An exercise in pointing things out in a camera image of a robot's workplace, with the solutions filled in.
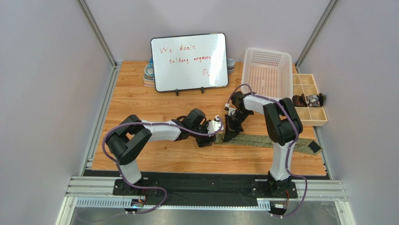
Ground green floral patterned tie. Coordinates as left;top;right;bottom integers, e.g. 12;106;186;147
214;134;323;156

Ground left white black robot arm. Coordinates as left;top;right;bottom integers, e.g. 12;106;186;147
102;108;224;185

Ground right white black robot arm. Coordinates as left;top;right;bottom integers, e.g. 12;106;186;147
223;91;303;196

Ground blue tape roll stack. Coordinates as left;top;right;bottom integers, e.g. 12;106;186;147
143;57;155;87

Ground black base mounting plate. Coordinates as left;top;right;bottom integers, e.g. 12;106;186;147
112;172;298;207

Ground white perforated plastic basket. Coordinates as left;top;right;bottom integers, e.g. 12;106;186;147
241;48;293;99

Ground blue white patterned jar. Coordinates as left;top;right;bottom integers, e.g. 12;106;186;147
227;58;236;74

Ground whiteboard with red writing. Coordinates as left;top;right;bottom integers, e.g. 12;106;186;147
150;33;229;92

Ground dark rolled tie in box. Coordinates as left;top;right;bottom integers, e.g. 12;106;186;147
292;94;308;107

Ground wooden compartment organizer box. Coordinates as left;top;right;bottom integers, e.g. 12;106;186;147
293;74;328;127

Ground patterned rolled tie in box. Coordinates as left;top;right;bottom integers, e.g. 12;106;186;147
305;93;326;107

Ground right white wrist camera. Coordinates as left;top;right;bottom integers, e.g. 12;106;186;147
224;103;236;116

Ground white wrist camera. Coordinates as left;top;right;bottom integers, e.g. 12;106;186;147
207;115;224;135
224;103;236;116

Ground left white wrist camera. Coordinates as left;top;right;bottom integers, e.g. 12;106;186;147
207;115;224;135

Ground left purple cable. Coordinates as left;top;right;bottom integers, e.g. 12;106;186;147
101;115;224;215

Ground purple cable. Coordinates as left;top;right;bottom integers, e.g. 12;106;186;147
101;115;224;215
224;83;309;218

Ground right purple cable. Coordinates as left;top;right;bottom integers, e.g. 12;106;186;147
224;83;309;218

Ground left aluminium frame post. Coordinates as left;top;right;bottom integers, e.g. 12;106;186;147
77;0;119;146

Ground aluminium frame post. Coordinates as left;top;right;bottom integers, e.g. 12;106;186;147
77;0;119;146
295;0;340;72

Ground aluminium front rail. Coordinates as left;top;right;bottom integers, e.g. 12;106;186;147
56;172;355;225

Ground right aluminium frame post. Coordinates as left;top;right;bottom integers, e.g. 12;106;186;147
295;0;340;72

